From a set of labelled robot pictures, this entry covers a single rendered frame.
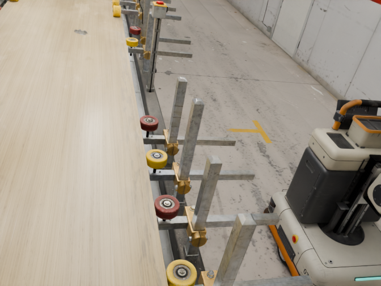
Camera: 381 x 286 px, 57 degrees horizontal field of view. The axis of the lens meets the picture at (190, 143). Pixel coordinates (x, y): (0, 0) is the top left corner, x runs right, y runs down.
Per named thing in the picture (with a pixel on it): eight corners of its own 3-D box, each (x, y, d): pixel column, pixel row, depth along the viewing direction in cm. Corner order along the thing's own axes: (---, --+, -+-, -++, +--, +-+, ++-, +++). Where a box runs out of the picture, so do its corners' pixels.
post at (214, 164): (191, 260, 127) (219, 153, 101) (193, 269, 124) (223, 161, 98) (181, 261, 126) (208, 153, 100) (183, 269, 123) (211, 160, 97)
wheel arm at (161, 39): (189, 44, 268) (190, 38, 266) (190, 46, 265) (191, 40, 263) (131, 38, 256) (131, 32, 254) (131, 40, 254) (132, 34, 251)
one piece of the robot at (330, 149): (275, 208, 229) (324, 93, 184) (348, 207, 243) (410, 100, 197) (297, 250, 203) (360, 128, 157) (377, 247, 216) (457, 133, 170)
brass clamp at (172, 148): (173, 138, 165) (175, 129, 162) (178, 156, 154) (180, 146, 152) (160, 138, 163) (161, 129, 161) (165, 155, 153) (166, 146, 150)
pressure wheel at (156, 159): (143, 184, 133) (146, 160, 127) (143, 171, 139) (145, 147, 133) (164, 185, 134) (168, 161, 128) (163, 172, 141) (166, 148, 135)
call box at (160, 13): (163, 16, 200) (165, 2, 195) (165, 20, 194) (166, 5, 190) (151, 15, 198) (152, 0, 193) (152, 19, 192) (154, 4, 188)
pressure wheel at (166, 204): (157, 240, 112) (162, 214, 106) (146, 222, 118) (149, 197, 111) (179, 231, 117) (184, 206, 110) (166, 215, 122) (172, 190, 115)
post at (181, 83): (169, 170, 166) (186, 76, 140) (170, 175, 163) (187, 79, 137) (162, 170, 165) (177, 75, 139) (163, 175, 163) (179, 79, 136)
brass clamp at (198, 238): (197, 215, 125) (200, 205, 122) (207, 247, 114) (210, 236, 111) (180, 216, 123) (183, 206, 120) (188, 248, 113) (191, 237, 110)
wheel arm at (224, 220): (273, 219, 130) (276, 211, 127) (276, 226, 127) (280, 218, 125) (156, 224, 118) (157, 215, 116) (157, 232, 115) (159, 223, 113)
